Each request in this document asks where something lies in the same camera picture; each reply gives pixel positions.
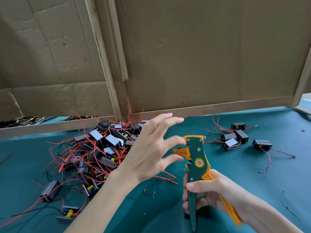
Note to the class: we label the person's right hand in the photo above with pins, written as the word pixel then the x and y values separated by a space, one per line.
pixel 223 196

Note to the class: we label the person's left hand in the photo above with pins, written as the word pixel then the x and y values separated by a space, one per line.
pixel 146 155

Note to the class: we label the person's right forearm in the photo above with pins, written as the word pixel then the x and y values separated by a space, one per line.
pixel 269 220

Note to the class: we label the thin wooden strip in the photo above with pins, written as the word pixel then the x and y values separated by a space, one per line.
pixel 118 41

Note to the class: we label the flat grey board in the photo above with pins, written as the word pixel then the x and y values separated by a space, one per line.
pixel 303 105

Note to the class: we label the smooth brown cardboard panel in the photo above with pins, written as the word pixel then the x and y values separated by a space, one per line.
pixel 214 46

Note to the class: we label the creased brown cardboard panel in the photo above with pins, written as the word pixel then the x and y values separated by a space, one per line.
pixel 43 51

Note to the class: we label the long wooden bottom rail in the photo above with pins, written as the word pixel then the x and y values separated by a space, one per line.
pixel 214 108

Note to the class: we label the short wooden bottom rail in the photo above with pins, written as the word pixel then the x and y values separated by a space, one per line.
pixel 53 127

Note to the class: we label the wide wooden post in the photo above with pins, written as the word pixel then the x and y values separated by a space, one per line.
pixel 102 55

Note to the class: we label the wooden corner post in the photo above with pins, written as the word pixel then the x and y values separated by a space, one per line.
pixel 302 87

